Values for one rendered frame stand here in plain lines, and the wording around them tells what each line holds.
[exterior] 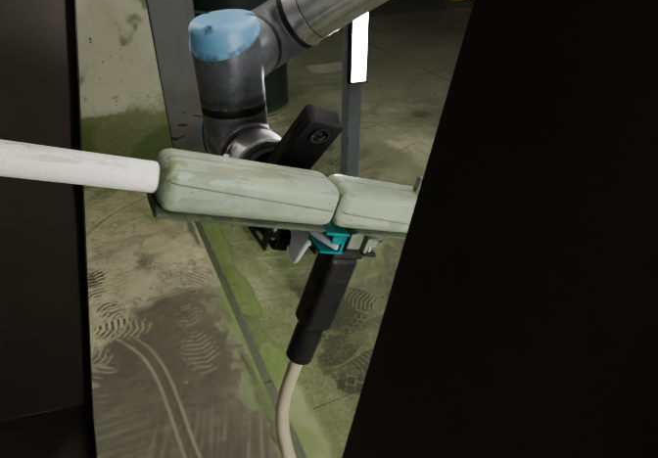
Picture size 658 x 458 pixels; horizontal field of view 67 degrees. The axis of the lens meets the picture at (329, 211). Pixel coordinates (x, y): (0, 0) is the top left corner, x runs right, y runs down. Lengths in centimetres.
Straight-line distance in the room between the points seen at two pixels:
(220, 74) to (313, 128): 18
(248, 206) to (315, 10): 40
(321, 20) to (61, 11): 33
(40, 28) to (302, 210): 33
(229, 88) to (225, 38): 6
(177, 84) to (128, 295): 100
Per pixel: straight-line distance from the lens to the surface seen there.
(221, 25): 67
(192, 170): 38
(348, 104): 165
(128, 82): 229
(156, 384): 143
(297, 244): 51
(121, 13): 223
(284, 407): 61
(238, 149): 64
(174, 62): 229
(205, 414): 134
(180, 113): 236
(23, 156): 38
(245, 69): 67
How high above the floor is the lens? 110
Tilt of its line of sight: 32 degrees down
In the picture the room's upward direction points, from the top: straight up
